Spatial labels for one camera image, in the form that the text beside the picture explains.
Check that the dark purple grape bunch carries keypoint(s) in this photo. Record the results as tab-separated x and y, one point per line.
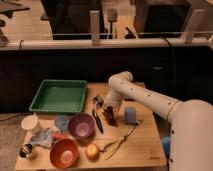
109	116

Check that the black partition panel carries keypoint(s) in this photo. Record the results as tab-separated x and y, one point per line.
181	72

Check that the green plastic tray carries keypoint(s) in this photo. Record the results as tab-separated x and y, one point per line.
59	96

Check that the white rail frame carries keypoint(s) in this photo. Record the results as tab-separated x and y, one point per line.
46	42

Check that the orange bowl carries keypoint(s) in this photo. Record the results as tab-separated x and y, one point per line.
64	154

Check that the black-handled kitchen tool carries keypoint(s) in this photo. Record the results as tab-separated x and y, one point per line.
97	102

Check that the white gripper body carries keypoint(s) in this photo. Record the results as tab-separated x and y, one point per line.
114	100

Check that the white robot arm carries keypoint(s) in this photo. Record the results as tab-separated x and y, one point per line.
191	139

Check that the yellow-handled tongs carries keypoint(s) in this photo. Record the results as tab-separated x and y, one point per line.
110	149

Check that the small metal cup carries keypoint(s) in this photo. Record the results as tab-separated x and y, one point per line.
27	151

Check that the white cup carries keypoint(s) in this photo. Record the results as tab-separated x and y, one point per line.
31	124

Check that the purple bowl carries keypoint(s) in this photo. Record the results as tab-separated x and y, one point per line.
81	125

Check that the light blue cloth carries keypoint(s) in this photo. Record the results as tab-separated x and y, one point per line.
46	137

